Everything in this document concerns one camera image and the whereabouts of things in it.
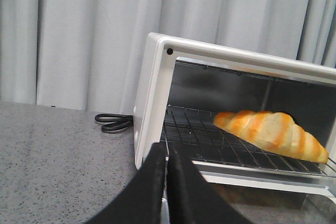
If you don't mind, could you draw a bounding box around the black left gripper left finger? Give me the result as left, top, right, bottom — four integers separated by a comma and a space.
87, 143, 166, 223

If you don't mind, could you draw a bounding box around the metal wire oven rack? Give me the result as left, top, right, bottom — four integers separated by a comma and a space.
160, 105, 335, 177

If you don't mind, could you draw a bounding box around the black power cord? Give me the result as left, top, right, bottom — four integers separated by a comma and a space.
94, 113, 134, 134

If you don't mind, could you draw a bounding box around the toaster oven glass door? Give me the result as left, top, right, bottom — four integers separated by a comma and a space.
205, 176, 335, 223

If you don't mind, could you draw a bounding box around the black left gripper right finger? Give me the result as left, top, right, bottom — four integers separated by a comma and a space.
167, 144, 249, 223

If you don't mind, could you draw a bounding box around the white Toshiba toaster oven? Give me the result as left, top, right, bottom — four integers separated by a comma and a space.
133, 33, 335, 185

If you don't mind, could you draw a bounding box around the striped croissant bread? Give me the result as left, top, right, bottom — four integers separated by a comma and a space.
213, 110, 329, 164

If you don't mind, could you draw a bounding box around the white pleated curtain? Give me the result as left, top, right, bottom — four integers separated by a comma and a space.
1, 0, 335, 113

